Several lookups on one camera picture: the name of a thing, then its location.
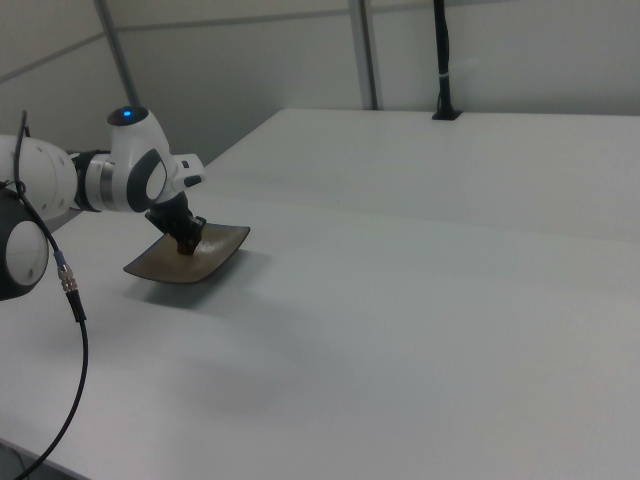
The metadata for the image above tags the square brown ceramic plate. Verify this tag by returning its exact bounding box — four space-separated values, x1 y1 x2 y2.
122 223 252 287

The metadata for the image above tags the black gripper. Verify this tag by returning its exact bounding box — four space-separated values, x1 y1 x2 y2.
144 192 208 255

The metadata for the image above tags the black cable with metal connector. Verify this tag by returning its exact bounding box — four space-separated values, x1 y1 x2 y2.
0 109 91 480

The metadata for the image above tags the black clamp pole mount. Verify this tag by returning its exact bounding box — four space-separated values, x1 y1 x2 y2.
431 0 464 122

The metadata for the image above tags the grey partition post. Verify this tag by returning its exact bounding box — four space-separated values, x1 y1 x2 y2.
93 0 142 109
348 0 380 111

